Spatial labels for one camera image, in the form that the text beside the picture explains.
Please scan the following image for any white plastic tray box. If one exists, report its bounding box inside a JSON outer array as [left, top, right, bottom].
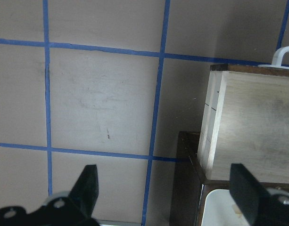
[[201, 189, 249, 226]]

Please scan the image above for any wooden drawer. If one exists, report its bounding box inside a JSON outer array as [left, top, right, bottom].
[[198, 64, 289, 184]]

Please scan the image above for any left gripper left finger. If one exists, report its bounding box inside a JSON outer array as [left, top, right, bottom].
[[70, 165, 99, 217]]

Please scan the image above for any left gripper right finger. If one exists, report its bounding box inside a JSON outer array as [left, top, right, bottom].
[[230, 163, 270, 225]]

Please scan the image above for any white drawer handle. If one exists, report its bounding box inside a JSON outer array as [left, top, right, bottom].
[[258, 46, 289, 70]]

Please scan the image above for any dark brown drawer cabinet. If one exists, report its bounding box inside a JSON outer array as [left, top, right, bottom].
[[170, 131, 289, 226]]

